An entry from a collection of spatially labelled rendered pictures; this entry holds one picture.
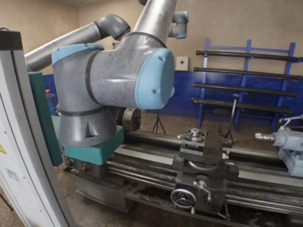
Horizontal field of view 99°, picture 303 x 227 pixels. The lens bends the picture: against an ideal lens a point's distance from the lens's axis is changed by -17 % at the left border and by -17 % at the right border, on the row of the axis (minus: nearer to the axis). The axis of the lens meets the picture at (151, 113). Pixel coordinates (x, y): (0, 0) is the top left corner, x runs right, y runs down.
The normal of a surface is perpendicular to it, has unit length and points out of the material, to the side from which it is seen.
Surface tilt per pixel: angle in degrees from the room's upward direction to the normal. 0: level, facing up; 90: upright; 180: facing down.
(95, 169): 90
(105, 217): 0
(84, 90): 106
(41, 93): 90
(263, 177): 36
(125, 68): 67
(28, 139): 90
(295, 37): 90
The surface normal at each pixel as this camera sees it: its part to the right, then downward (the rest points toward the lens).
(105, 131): 0.77, -0.12
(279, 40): -0.33, 0.33
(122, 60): -0.22, -0.39
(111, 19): -0.14, -0.05
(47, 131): 0.96, 0.10
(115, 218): 0.00, -0.94
